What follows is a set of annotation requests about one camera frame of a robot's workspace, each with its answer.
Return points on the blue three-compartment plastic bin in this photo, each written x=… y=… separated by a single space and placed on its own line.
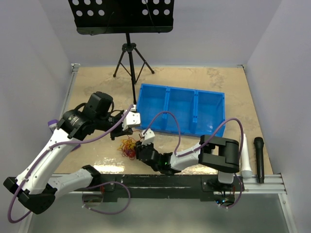
x=182 y=111

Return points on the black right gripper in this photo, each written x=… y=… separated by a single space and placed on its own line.
x=139 y=147

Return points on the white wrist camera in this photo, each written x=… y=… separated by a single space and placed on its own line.
x=131 y=120
x=148 y=137

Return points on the white microphone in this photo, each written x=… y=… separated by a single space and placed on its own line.
x=246 y=170

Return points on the black music stand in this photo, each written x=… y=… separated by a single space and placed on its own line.
x=94 y=17

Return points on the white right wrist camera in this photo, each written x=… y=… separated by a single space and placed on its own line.
x=148 y=137

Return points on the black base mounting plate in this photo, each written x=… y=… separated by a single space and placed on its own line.
x=200 y=187

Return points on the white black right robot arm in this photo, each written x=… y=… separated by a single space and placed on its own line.
x=221 y=154

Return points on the purple box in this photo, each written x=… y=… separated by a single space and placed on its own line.
x=52 y=124

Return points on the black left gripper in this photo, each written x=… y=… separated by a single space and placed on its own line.
x=120 y=132

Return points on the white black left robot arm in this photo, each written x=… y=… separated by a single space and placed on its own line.
x=34 y=188

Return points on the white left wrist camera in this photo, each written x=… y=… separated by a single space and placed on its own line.
x=131 y=120

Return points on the black microphone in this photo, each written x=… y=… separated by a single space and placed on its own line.
x=259 y=144

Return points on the aluminium frame rail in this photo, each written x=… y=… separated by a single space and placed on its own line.
x=264 y=184

